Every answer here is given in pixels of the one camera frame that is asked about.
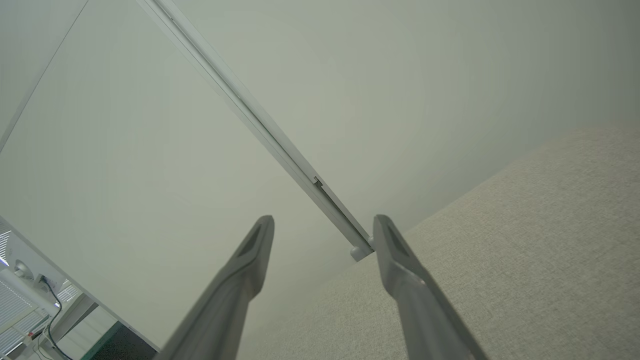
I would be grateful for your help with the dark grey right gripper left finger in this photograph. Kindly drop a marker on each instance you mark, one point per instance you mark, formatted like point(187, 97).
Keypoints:
point(235, 295)

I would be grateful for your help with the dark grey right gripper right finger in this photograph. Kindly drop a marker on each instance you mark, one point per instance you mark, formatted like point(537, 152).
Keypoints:
point(420, 310)

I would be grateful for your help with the beige fabric sofa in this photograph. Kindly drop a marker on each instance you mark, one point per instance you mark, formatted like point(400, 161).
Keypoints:
point(500, 260)

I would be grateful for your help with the white window blind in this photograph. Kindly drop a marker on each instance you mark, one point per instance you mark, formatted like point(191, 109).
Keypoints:
point(15, 310)

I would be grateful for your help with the grey metal partition post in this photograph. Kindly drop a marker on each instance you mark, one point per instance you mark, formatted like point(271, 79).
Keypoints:
point(280, 145)

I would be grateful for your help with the white wall socket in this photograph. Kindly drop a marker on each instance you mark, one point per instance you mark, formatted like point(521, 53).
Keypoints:
point(46, 283)

